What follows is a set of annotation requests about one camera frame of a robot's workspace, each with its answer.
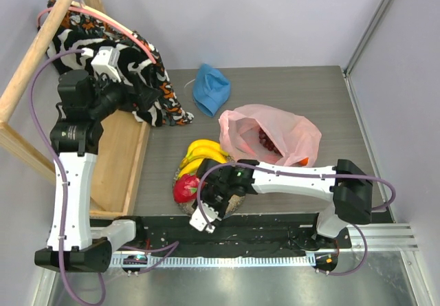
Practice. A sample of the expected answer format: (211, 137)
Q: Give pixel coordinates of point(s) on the red fake dragon fruit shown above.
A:
(185, 188)

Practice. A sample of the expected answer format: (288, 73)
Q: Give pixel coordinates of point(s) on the speckled round plate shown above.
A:
(187, 208)

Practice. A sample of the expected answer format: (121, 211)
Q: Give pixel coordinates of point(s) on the aluminium corner post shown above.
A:
(374, 23)

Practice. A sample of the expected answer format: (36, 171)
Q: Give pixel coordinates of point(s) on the pink plastic bag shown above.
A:
(295, 136)

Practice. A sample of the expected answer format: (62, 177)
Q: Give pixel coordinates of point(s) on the orange fake fruit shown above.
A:
(303, 162)

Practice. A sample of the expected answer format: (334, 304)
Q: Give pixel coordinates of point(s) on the pink hanger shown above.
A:
(86, 27)

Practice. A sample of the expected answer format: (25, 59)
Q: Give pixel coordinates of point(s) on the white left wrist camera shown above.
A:
(105, 61)

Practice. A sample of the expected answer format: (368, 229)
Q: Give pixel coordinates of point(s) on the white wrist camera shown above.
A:
(105, 61)
(205, 218)

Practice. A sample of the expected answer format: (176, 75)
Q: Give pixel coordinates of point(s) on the black white orange patterned cloth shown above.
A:
(167, 110)

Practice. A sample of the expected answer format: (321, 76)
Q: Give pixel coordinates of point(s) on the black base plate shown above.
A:
(237, 236)

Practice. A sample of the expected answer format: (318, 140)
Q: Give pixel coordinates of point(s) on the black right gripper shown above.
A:
(209, 197)

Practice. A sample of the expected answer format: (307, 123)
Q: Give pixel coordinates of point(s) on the blue bucket hat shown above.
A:
(211, 90)

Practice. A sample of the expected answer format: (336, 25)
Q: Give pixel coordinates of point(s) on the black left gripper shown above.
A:
(141, 96)

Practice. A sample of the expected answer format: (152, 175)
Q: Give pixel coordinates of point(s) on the single yellow fake banana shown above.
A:
(191, 167)

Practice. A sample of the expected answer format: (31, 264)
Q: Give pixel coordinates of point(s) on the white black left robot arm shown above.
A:
(75, 145)

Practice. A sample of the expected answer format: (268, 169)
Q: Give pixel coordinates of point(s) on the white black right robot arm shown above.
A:
(343, 186)

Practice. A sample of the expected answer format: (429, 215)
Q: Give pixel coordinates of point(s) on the aluminium rail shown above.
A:
(101, 256)

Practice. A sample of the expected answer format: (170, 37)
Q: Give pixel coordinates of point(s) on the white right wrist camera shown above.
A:
(205, 218)

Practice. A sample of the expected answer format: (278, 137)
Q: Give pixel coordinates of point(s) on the fake red grapes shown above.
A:
(267, 143)

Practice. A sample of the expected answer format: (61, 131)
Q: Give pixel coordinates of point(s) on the yellow fake banana bunch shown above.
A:
(203, 148)

